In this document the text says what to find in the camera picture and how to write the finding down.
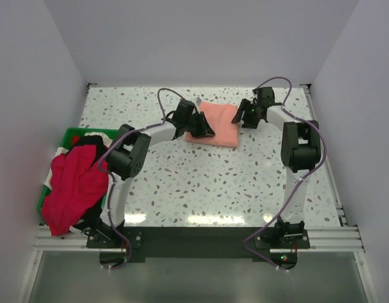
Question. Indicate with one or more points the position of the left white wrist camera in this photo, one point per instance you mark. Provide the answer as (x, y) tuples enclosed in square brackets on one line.
[(198, 101)]

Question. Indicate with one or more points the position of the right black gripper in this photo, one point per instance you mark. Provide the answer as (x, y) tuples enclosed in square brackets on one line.
[(244, 106)]

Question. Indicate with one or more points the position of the aluminium frame rail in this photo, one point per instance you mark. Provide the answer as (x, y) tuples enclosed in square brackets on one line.
[(325, 239)]

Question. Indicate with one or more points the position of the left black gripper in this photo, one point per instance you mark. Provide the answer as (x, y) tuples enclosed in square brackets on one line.
[(204, 130)]

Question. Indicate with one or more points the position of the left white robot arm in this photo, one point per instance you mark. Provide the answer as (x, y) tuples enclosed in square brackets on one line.
[(127, 153)]

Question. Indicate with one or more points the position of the salmon pink t shirt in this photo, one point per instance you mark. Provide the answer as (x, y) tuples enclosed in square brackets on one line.
[(219, 117)]

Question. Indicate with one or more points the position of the black garment in basket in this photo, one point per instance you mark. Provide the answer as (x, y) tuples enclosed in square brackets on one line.
[(92, 180)]

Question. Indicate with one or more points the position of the red t shirt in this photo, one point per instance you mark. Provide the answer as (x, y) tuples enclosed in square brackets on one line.
[(59, 212)]

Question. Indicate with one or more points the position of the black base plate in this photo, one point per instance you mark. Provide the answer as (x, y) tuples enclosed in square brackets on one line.
[(286, 259)]

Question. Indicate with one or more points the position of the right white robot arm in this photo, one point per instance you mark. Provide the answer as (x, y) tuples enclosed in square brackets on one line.
[(300, 153)]

